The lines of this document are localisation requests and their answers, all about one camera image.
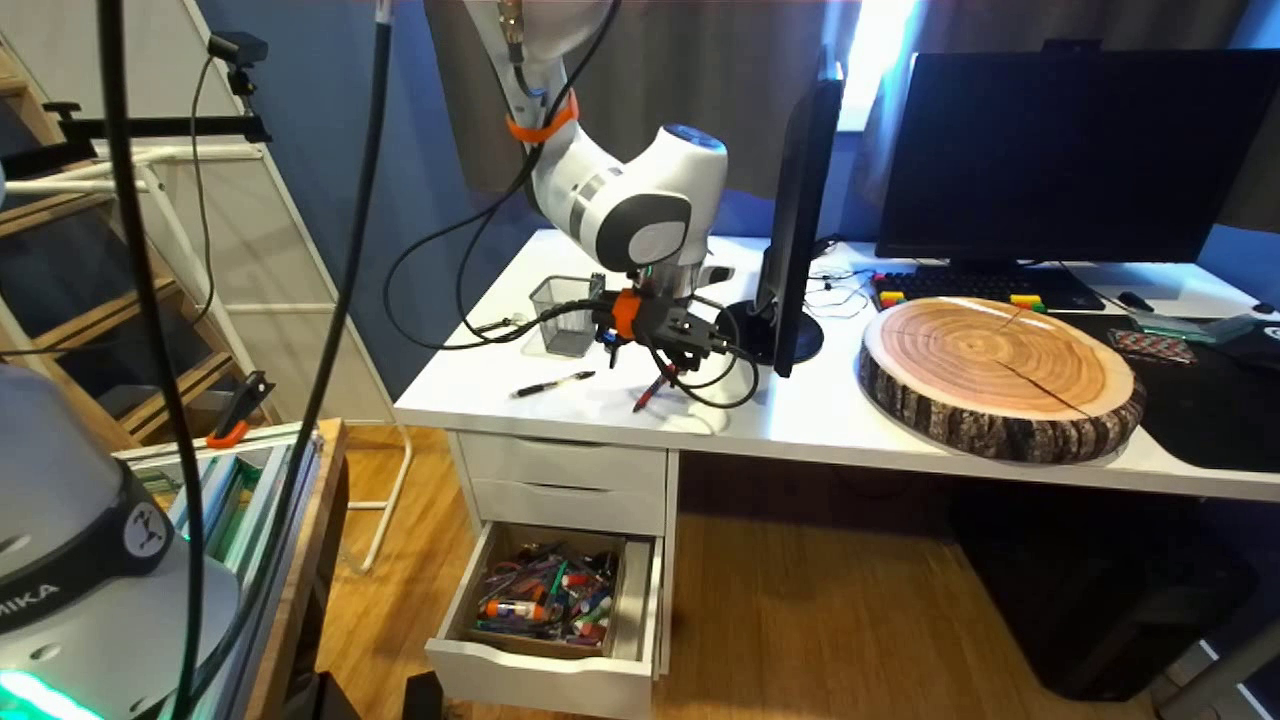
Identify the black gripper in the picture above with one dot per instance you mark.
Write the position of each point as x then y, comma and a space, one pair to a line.
673, 319

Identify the black pen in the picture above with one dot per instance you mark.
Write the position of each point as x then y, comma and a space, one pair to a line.
553, 387

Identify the white robot base with label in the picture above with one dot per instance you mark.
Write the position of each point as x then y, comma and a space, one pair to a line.
67, 561

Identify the dark mesh pen holder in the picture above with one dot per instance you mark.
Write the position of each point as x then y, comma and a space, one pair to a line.
561, 321

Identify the pile of coloured pens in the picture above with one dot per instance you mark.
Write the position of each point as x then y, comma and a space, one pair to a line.
547, 595

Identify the white desk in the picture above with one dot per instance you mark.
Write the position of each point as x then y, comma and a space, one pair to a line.
801, 415

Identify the closed white drawer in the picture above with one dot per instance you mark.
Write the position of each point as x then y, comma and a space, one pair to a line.
561, 480

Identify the thin black monitor on stand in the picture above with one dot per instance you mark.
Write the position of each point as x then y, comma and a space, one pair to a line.
801, 213

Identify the open white drawer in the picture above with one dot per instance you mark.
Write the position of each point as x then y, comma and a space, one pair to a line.
641, 603

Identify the glue stick with orange cap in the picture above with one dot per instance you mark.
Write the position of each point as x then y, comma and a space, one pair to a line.
512, 611

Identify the black keyboard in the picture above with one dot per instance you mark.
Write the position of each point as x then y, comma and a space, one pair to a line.
985, 286

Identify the round wood slice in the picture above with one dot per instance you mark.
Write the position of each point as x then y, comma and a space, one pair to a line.
1001, 374

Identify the wooden cart with green items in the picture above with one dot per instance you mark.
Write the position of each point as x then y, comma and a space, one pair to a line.
302, 561

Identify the orange and black clamp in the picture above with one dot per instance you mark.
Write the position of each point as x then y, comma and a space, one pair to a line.
241, 404

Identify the large black monitor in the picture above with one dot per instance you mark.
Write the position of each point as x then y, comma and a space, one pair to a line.
1064, 152

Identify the wooden shelf rack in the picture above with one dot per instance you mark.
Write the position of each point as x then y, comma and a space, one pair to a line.
82, 321

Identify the orange gripper mount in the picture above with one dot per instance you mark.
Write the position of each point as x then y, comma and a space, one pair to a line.
624, 312

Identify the white metal frame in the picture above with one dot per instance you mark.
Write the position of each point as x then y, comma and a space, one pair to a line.
265, 243

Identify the black camera on stand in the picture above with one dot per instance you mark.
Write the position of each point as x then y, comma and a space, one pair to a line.
239, 54

